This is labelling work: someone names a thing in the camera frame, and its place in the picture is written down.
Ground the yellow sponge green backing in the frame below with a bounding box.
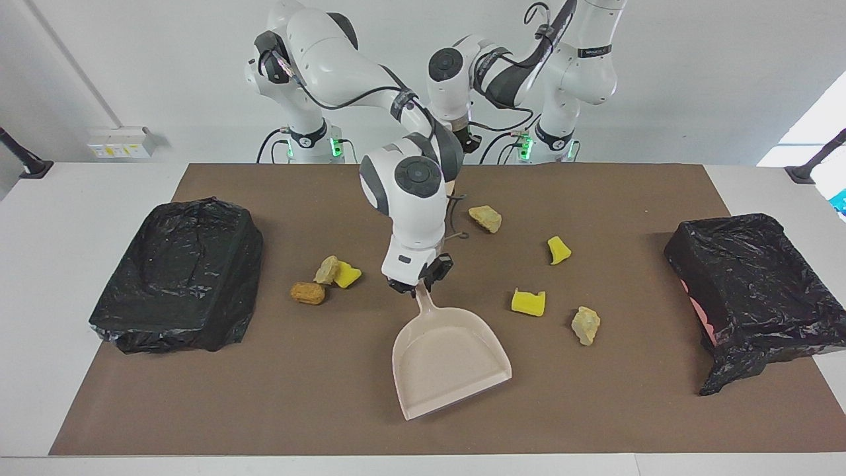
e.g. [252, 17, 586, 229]
[334, 260, 363, 289]

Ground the small beige sponge scrap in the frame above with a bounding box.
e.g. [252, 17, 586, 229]
[313, 255, 340, 286]

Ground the beige plastic dustpan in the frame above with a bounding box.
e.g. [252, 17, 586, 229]
[391, 286, 514, 422]

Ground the brown oval sponge piece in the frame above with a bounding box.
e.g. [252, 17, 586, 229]
[290, 282, 327, 306]

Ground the notched yellow sponge piece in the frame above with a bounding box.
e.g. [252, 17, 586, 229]
[511, 288, 547, 317]

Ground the small yellow sponge piece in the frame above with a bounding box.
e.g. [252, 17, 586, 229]
[547, 235, 573, 266]

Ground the brown table mat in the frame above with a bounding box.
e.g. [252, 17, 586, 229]
[50, 163, 846, 457]

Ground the right black garbage bag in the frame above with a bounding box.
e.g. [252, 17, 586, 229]
[89, 196, 264, 355]

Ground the black garbage bag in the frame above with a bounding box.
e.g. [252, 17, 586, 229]
[664, 212, 846, 397]
[89, 196, 264, 355]

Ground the left black garbage bag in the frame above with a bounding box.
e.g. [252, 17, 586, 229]
[664, 212, 846, 397]

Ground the black clamp stand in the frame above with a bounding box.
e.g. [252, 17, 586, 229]
[0, 126, 55, 180]
[785, 128, 846, 185]

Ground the black base cable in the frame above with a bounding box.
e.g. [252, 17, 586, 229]
[479, 129, 529, 164]
[256, 128, 291, 164]

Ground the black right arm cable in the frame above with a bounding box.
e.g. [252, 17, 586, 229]
[264, 50, 471, 240]

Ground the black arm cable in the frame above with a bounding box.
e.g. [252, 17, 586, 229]
[473, 0, 576, 133]
[264, 50, 471, 240]

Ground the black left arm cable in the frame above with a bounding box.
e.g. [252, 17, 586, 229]
[473, 0, 576, 133]

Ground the white wall socket box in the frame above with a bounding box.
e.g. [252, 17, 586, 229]
[87, 126, 159, 160]

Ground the white wall conduit pipe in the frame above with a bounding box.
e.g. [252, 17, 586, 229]
[25, 0, 126, 131]

